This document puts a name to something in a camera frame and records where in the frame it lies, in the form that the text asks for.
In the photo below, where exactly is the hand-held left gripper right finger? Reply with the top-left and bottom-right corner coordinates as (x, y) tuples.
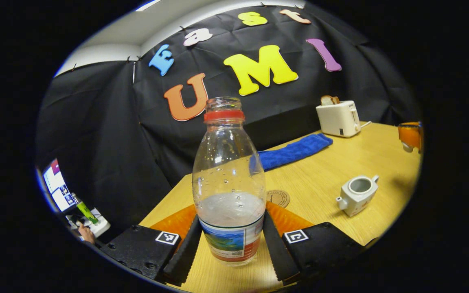
(262, 201), (365, 286)

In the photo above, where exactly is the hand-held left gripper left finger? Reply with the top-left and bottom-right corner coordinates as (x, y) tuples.
(100, 203), (203, 286)

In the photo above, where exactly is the round wooden coaster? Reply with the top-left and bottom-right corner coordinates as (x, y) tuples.
(266, 190), (291, 209)

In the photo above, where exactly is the clear plastic water bottle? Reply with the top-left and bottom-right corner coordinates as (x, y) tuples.
(192, 96), (267, 267)

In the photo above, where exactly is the green drink bottle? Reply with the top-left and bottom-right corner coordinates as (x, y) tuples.
(72, 193), (99, 225)

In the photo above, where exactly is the white toaster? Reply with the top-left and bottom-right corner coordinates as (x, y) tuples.
(316, 101), (361, 138)

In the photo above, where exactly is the white side table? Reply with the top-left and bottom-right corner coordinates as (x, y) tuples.
(66, 208), (111, 238)

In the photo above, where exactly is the blue folded towel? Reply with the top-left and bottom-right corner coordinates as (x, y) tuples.
(249, 133), (334, 171)

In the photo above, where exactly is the black backdrop cloth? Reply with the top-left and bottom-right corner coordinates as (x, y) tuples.
(35, 2), (422, 236)

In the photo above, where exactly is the computer monitor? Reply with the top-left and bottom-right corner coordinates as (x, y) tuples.
(41, 159), (78, 213)

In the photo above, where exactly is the ceiling light panel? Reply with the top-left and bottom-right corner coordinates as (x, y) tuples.
(135, 0), (162, 12)

